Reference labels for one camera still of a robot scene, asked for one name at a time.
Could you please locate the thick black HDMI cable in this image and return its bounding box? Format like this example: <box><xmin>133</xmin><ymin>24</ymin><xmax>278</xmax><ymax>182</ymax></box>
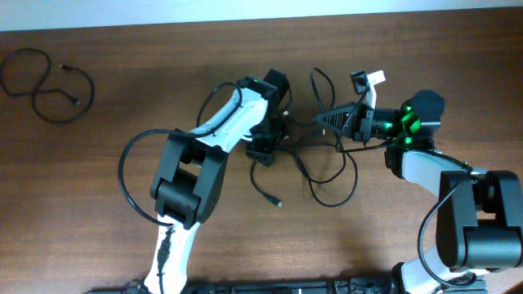
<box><xmin>281</xmin><ymin>66</ymin><xmax>360</xmax><ymax>208</ymax></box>

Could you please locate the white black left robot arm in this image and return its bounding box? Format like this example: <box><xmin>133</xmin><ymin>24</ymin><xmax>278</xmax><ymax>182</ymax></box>
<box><xmin>141</xmin><ymin>69</ymin><xmax>289</xmax><ymax>293</ymax></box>

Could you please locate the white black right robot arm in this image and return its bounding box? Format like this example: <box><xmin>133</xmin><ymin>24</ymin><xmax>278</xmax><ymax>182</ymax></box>
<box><xmin>315</xmin><ymin>90</ymin><xmax>522</xmax><ymax>293</ymax></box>

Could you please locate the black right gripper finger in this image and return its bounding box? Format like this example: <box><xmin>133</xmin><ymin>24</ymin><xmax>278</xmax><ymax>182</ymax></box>
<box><xmin>315</xmin><ymin>102</ymin><xmax>356</xmax><ymax>122</ymax></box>
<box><xmin>316</xmin><ymin>120</ymin><xmax>346</xmax><ymax>136</ymax></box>

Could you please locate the thin black USB cable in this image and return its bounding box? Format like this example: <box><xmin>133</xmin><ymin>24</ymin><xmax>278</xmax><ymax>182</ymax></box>
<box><xmin>0</xmin><ymin>47</ymin><xmax>96</xmax><ymax>125</ymax></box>

